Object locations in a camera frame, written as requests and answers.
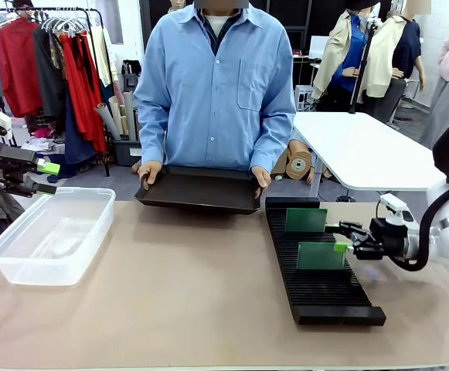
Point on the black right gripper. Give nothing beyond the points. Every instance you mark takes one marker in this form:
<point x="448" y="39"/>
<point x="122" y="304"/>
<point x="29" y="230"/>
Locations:
<point x="390" y="239"/>

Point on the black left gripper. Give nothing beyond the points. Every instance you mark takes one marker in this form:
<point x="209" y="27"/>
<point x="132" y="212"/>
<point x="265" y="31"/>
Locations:
<point x="0" y="162"/>

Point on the green PCB board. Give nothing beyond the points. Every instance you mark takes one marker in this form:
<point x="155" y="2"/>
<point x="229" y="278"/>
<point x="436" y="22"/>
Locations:
<point x="318" y="256"/>
<point x="305" y="220"/>

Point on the black plastic tray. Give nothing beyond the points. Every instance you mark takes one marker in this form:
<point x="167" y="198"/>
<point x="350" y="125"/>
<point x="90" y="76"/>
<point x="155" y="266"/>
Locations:
<point x="197" y="191"/>

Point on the person's right forearm blue sleeve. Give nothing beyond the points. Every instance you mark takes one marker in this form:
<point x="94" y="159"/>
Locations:
<point x="152" y="135"/>

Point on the person's left forearm blue sleeve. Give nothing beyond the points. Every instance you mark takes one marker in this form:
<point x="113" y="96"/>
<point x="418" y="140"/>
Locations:
<point x="274" y="143"/>

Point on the person's left hand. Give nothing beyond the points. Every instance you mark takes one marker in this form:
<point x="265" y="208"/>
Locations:
<point x="263" y="178"/>

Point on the person's right hand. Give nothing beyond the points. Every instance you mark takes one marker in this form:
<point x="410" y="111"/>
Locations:
<point x="150" y="170"/>

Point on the pink cloth pile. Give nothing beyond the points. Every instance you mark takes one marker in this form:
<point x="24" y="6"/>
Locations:
<point x="42" y="132"/>

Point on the navy blue hanging fabric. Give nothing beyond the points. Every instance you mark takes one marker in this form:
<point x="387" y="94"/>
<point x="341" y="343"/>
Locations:
<point x="75" y="139"/>

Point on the black slotted PCB rack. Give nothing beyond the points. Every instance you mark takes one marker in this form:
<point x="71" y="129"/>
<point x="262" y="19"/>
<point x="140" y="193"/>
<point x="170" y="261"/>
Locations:
<point x="324" y="288"/>

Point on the clear plastic storage box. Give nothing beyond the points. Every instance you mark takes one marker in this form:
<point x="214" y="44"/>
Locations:
<point x="54" y="235"/>

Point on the black metal clothes rack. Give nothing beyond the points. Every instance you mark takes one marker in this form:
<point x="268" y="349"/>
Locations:
<point x="107" y="166"/>

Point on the grey slanted cardboard tube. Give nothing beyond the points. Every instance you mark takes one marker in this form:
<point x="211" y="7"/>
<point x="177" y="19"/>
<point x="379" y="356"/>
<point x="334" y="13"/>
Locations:
<point x="106" y="120"/>

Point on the white side table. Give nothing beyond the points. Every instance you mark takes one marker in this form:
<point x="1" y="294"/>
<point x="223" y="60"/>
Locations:
<point x="363" y="150"/>

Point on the dark grey storage bin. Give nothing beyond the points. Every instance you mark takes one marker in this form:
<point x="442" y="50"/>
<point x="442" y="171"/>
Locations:
<point x="125" y="152"/>

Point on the brown lying mannequin torso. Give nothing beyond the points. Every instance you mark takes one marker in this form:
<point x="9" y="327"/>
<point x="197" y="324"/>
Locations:
<point x="299" y="162"/>

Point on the red hanging dress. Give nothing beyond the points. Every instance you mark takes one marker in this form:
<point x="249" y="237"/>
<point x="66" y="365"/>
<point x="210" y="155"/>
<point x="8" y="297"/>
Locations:
<point x="83" y="96"/>

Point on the beige cardboard tube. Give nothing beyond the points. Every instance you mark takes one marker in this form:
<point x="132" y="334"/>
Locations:
<point x="115" y="112"/>

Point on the dark grey hanging coat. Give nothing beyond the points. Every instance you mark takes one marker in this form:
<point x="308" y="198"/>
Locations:
<point x="48" y="77"/>

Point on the red hanging shirt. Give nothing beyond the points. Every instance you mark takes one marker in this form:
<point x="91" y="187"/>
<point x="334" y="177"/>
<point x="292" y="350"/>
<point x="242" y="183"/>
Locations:
<point x="19" y="65"/>

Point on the black bag on shelf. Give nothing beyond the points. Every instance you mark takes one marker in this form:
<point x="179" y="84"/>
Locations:
<point x="131" y="75"/>

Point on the cream hanging garment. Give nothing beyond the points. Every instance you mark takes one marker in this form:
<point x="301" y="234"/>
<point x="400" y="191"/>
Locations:
<point x="102" y="54"/>

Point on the white plastic crate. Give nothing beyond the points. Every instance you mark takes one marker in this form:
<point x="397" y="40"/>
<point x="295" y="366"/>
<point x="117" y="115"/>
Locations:
<point x="305" y="98"/>

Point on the black tripod pole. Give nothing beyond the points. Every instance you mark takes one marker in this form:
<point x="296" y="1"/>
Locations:
<point x="363" y="65"/>

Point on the mannequin in beige jacket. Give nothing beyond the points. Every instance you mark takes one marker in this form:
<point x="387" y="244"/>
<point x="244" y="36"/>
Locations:
<point x="340" y="58"/>

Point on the mannequin in cream navy top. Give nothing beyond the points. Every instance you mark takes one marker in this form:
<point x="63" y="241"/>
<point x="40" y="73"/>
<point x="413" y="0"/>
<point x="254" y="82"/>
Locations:
<point x="386" y="58"/>

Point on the person in blue shirt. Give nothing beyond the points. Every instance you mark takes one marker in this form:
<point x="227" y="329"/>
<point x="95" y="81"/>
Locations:
<point x="216" y="96"/>

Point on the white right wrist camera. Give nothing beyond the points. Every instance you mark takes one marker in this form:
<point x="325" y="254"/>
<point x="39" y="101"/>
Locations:
<point x="398" y="210"/>

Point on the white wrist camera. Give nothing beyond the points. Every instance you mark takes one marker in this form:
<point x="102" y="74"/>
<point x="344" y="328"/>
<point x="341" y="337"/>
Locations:
<point x="398" y="210"/>
<point x="4" y="123"/>

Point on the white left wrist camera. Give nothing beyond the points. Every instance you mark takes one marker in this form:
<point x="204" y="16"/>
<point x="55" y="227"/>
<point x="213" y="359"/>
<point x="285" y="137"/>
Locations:
<point x="4" y="123"/>

